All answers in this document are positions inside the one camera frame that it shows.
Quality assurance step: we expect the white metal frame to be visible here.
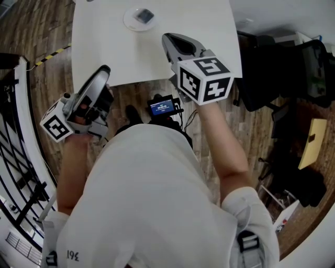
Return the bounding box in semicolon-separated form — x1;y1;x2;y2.
258;184;299;210

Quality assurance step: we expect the person's left forearm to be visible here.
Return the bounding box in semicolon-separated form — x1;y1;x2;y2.
55;134;92;217

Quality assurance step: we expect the white curved ledge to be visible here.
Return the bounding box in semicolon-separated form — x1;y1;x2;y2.
14;57;58;210

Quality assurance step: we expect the black bag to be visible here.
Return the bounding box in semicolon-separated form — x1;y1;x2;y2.
271;156;327;208

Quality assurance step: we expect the black office chair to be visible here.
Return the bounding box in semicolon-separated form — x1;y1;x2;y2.
236;29;335;114

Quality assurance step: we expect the black cable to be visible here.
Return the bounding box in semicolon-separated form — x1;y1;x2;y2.
183;109;200;132

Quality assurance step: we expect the grey shoulder strap with buckle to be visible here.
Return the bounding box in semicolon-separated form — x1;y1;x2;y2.
236;229;263;268
45;250;59;268

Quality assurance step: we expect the person's white shirt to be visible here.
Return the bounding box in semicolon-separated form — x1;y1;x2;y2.
41;122;281;268

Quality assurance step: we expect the person's left hand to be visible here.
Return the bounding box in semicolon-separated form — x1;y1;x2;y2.
73;103;92;127

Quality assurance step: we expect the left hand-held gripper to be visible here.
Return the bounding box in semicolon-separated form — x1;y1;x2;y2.
39;65;115;144

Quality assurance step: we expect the black metal railing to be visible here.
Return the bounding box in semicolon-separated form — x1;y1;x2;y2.
0;75;58;268

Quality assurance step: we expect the round white dish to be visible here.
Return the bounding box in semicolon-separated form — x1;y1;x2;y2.
122;6;161;33

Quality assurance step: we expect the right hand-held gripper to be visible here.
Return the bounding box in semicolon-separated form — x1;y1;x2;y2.
161;32;235;106

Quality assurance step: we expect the person's right black shoe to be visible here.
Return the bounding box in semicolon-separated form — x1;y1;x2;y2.
125;105;141;124

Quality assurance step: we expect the person's right forearm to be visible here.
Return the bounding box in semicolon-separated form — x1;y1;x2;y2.
197;100;250;208

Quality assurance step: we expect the black flat panel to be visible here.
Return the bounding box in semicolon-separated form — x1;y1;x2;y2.
270;103;291;140

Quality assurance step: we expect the yellow black hazard tape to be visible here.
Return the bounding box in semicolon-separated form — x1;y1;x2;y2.
34;44;72;68

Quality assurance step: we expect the small black monitor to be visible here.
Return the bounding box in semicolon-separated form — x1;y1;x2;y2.
147;94;177;117

